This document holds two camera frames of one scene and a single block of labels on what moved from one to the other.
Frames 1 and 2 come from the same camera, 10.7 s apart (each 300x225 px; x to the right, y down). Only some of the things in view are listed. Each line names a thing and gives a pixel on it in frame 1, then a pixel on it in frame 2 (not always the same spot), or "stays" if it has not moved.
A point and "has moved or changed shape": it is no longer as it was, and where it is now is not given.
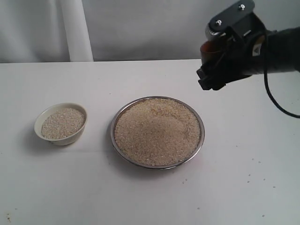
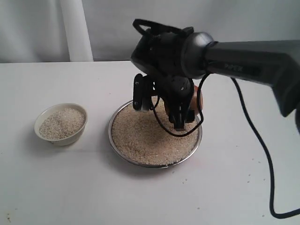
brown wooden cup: x=208 y=49 has moved or changed shape
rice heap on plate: x=157 y=131 stays
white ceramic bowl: x=63 y=124 stays
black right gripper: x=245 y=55 to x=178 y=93
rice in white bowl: x=63 y=123 stays
